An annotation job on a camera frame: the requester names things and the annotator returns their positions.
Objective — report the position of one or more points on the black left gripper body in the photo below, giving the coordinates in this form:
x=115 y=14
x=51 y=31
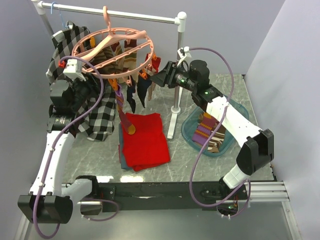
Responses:
x=82 y=90

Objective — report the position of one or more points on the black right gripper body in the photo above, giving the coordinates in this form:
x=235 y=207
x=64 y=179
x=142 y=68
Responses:
x=180 y=79

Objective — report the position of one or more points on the navy patterned sock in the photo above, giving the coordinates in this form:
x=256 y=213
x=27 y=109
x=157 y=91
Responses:
x=142 y=87
x=131 y=89

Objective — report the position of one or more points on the pink round sock hanger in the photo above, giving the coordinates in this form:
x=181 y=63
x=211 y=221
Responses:
x=113 y=38

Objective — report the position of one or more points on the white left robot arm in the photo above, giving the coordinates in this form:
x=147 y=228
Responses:
x=47 y=202

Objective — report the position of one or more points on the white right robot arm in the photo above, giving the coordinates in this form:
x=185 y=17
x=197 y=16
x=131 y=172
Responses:
x=257 y=145

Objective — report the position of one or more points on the striped beige sock left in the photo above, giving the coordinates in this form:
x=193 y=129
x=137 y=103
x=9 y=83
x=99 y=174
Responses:
x=130 y=61

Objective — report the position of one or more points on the black white checkered shirt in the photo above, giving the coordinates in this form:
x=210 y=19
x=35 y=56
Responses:
x=100 y=122

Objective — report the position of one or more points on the silver clothes rack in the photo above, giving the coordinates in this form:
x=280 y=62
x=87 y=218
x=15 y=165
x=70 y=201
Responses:
x=169 y=38

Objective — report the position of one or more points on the brown white striped sock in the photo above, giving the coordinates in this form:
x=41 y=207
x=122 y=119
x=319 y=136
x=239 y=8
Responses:
x=217 y=140

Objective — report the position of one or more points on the red folded cloth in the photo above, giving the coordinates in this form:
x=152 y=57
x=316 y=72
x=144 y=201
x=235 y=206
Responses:
x=147 y=147

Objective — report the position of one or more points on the grey folded cloth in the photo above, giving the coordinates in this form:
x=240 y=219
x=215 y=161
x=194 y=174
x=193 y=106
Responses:
x=122 y=159

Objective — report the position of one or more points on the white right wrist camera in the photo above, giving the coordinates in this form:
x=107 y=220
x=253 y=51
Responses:
x=184 y=54

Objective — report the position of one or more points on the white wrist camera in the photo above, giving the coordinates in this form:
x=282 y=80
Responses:
x=184 y=54
x=72 y=68

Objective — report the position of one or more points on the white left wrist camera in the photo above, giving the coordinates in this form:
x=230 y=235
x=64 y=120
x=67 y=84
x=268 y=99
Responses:
x=72 y=68

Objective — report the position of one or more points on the blue wire hanger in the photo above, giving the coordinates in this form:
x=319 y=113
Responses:
x=64 y=24

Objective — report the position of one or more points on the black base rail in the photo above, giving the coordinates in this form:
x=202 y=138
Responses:
x=132 y=196

